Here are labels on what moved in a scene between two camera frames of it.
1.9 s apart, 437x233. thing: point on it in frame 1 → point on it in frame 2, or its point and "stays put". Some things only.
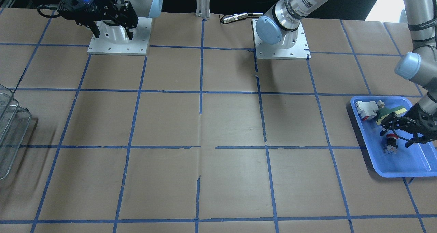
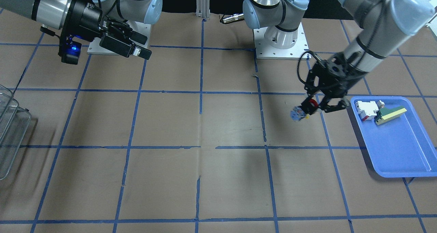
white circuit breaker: [367, 110] stays put
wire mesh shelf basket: [14, 122] stays put
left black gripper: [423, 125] → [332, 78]
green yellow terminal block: [382, 112] stays put
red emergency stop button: [391, 147] → [298, 114]
